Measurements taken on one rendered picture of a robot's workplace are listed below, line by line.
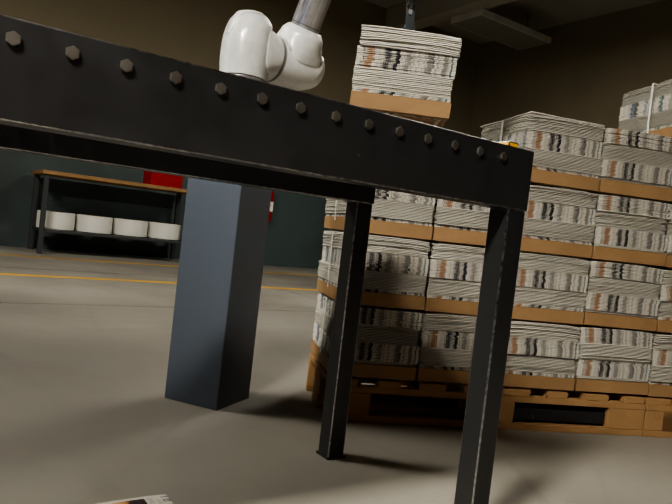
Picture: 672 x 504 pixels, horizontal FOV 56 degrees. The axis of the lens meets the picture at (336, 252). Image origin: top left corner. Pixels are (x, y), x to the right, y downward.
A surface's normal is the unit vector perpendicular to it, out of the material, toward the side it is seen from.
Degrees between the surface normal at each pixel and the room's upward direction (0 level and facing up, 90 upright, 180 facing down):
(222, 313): 90
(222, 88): 90
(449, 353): 90
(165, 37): 90
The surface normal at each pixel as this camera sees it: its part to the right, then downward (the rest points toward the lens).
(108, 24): 0.56, 0.09
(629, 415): 0.21, 0.05
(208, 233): -0.38, -0.01
